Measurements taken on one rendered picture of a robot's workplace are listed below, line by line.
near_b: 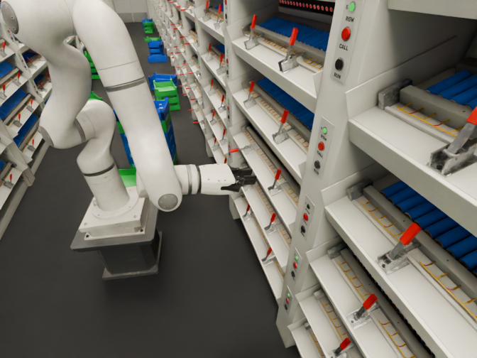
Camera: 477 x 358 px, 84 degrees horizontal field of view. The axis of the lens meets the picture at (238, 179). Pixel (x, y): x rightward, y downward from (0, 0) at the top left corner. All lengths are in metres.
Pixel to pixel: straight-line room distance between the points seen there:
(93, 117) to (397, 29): 0.88
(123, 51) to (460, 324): 0.72
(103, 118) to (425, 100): 0.91
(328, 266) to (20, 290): 1.35
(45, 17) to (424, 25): 0.69
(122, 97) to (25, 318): 1.11
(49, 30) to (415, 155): 0.72
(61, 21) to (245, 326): 1.13
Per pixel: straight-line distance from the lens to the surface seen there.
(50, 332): 1.42
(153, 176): 0.62
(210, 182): 0.72
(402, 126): 0.45
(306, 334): 1.05
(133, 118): 0.65
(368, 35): 0.45
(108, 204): 1.16
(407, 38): 0.49
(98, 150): 1.07
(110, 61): 0.63
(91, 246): 1.21
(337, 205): 0.58
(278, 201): 0.85
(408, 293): 0.50
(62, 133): 0.99
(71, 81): 0.87
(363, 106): 0.48
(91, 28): 0.64
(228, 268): 1.34
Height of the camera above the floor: 1.11
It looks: 37 degrees down
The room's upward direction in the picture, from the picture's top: straight up
